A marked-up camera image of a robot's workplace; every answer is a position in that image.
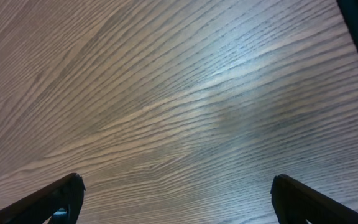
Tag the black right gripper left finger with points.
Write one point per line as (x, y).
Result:
(58, 202)

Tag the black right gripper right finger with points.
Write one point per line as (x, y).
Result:
(296, 203)

